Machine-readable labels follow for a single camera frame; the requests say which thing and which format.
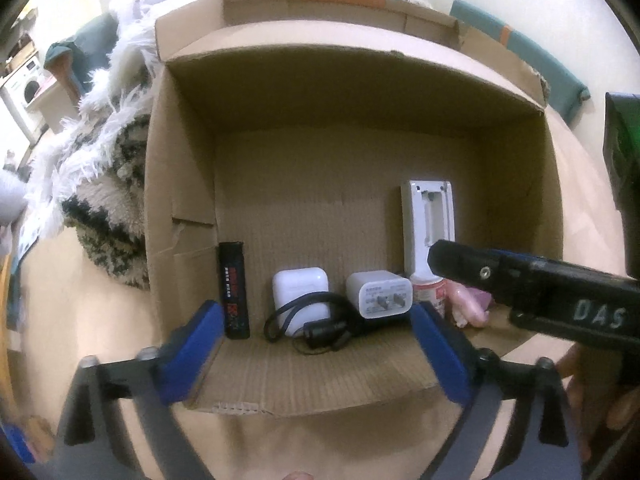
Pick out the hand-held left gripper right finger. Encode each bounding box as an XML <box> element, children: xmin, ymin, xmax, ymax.
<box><xmin>410</xmin><ymin>301</ymin><xmax>584</xmax><ymax>480</ymax></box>

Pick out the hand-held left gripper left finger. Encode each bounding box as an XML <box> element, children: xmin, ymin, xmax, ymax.
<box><xmin>50</xmin><ymin>300</ymin><xmax>227</xmax><ymax>480</ymax></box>

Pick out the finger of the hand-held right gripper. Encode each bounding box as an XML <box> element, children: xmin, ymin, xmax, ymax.
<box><xmin>500</xmin><ymin>253</ymin><xmax>567</xmax><ymax>274</ymax></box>
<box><xmin>427</xmin><ymin>239</ymin><xmax>517</xmax><ymax>307</ymax></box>

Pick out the pink plastic object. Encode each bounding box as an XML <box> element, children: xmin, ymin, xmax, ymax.
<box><xmin>445</xmin><ymin>280</ymin><xmax>494</xmax><ymax>329</ymax></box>

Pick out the small white red-label bottle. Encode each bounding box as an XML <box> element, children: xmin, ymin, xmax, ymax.
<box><xmin>409</xmin><ymin>274</ymin><xmax>447</xmax><ymax>319</ymax></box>

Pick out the black lighter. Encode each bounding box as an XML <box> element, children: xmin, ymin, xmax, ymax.
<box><xmin>217</xmin><ymin>241</ymin><xmax>251</xmax><ymax>340</ymax></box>

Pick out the white charger plug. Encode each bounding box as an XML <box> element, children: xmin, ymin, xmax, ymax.
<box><xmin>345</xmin><ymin>271</ymin><xmax>415</xmax><ymax>320</ymax></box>

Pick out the black cord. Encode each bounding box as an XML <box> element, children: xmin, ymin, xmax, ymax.
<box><xmin>263</xmin><ymin>292</ymin><xmax>362</xmax><ymax>357</ymax></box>

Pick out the white earbuds case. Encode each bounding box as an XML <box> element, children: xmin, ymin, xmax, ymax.
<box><xmin>272</xmin><ymin>267</ymin><xmax>331</xmax><ymax>337</ymax></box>

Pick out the cardboard box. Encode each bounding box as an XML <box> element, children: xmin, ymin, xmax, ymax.
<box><xmin>142</xmin><ymin>0</ymin><xmax>565</xmax><ymax>418</ymax></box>

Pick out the person's right hand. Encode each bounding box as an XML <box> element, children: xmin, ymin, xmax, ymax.
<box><xmin>554</xmin><ymin>344</ymin><xmax>640</xmax><ymax>464</ymax></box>

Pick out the white remote control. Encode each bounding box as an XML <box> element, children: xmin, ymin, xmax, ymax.
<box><xmin>401</xmin><ymin>179</ymin><xmax>456</xmax><ymax>279</ymax></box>

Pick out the black and white shaggy blanket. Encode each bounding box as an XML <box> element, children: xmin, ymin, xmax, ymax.
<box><xmin>60</xmin><ymin>112</ymin><xmax>152</xmax><ymax>291</ymax></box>

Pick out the blue plastic item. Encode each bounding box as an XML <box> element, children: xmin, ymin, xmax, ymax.
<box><xmin>0</xmin><ymin>422</ymin><xmax>37</xmax><ymax>464</ymax></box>

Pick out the teal mat with orange patch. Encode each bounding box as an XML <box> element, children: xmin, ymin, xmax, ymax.
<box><xmin>449</xmin><ymin>0</ymin><xmax>591</xmax><ymax>122</ymax></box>

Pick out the grey cloth bundle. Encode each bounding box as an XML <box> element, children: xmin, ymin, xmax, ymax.
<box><xmin>0</xmin><ymin>167</ymin><xmax>27</xmax><ymax>227</ymax></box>

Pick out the white fluffy blanket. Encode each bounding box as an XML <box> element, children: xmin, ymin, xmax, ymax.
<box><xmin>22</xmin><ymin>0</ymin><xmax>166</xmax><ymax>241</ymax></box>

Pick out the white washing machine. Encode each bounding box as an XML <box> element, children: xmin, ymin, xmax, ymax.
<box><xmin>9</xmin><ymin>57</ymin><xmax>47</xmax><ymax>112</ymax></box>

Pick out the teal cushion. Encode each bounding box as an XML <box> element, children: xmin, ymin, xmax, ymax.
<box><xmin>44</xmin><ymin>12</ymin><xmax>119</xmax><ymax>102</ymax></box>

